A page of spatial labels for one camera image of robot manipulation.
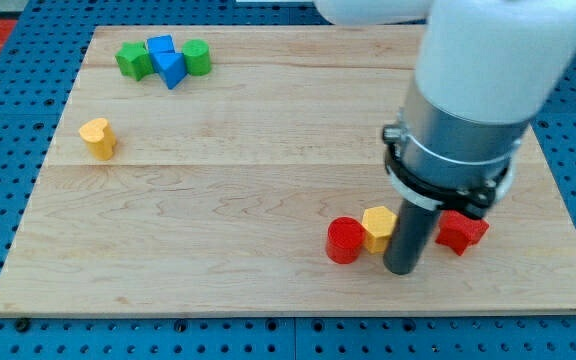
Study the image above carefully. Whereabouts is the yellow hexagon block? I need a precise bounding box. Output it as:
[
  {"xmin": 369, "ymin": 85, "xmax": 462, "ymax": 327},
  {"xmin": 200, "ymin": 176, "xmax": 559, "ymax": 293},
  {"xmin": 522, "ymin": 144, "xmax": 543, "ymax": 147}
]
[{"xmin": 361, "ymin": 206, "xmax": 397, "ymax": 254}]

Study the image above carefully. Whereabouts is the blue perforated base mat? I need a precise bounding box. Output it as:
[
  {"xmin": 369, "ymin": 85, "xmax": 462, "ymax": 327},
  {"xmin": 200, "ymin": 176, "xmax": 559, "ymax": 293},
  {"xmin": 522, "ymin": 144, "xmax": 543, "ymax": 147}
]
[{"xmin": 0, "ymin": 0, "xmax": 576, "ymax": 359}]

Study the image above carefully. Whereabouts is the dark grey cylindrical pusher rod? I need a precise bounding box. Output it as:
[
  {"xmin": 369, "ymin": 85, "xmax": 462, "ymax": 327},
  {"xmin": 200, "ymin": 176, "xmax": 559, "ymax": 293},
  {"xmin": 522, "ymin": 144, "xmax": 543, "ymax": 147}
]
[{"xmin": 383, "ymin": 200, "xmax": 441, "ymax": 275}]

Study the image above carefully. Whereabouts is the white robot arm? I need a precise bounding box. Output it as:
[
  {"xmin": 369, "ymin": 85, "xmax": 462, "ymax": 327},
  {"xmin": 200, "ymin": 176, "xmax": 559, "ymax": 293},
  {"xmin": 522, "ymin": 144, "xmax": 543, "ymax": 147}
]
[{"xmin": 315, "ymin": 0, "xmax": 576, "ymax": 275}]

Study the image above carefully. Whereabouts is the red star block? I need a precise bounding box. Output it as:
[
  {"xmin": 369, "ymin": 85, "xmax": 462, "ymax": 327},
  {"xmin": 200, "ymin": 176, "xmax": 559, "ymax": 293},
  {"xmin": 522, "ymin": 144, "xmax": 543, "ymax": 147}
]
[{"xmin": 435, "ymin": 211, "xmax": 490, "ymax": 256}]

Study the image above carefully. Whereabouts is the green star block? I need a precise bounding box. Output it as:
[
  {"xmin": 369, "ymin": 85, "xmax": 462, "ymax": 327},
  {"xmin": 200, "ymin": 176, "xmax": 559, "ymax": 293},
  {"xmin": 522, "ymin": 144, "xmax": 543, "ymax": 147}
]
[{"xmin": 115, "ymin": 42, "xmax": 155, "ymax": 81}]

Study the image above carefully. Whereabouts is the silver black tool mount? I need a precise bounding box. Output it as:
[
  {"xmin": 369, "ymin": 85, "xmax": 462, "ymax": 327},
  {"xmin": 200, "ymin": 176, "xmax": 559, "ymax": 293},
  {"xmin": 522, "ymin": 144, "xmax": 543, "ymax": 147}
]
[{"xmin": 382, "ymin": 83, "xmax": 528, "ymax": 220}]

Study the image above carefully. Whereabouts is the red cylinder block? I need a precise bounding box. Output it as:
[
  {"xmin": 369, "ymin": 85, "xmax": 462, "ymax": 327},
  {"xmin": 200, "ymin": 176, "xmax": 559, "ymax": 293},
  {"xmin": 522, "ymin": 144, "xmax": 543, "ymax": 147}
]
[{"xmin": 325, "ymin": 217, "xmax": 365, "ymax": 264}]

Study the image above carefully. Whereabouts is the blue triangle block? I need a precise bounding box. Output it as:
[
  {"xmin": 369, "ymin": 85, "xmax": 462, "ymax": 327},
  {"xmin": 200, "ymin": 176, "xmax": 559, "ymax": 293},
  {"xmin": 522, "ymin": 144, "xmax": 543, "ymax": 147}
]
[{"xmin": 151, "ymin": 52, "xmax": 187, "ymax": 90}]

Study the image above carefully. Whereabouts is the yellow heart block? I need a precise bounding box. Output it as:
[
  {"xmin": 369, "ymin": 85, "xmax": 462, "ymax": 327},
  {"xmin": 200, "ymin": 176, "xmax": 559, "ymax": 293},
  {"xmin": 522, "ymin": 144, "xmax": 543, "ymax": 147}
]
[{"xmin": 78, "ymin": 118, "xmax": 117, "ymax": 161}]

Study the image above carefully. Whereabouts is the blue cube block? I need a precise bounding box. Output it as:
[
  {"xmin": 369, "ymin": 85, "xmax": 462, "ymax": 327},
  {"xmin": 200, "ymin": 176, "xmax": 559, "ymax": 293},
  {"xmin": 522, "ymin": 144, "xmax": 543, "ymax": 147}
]
[{"xmin": 146, "ymin": 35, "xmax": 175, "ymax": 63}]

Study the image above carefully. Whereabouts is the green cylinder block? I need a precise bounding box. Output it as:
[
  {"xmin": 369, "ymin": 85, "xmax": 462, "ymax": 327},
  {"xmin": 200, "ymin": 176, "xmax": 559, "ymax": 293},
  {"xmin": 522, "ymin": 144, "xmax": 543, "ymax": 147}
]
[{"xmin": 182, "ymin": 39, "xmax": 212, "ymax": 76}]

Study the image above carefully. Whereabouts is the wooden board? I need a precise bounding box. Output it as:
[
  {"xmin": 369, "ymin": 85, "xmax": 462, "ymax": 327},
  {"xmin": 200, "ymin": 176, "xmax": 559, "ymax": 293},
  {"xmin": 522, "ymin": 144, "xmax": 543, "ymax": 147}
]
[{"xmin": 0, "ymin": 26, "xmax": 576, "ymax": 319}]

